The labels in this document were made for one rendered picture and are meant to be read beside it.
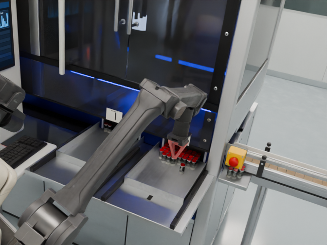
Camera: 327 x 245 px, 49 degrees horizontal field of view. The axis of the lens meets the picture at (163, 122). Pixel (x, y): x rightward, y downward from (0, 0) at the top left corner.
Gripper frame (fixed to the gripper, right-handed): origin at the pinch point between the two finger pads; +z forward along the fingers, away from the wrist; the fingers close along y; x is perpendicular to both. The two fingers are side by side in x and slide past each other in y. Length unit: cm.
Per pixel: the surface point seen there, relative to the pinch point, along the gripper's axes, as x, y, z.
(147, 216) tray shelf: 2.6, -10.0, 21.7
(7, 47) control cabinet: 89, 9, -20
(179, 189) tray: -2.3, 10.9, 17.7
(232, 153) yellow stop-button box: -17.8, 24.4, 0.5
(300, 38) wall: -27, 484, -47
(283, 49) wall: -7, 488, -26
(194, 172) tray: -3.8, 25.3, 15.0
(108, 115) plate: 43, 26, 2
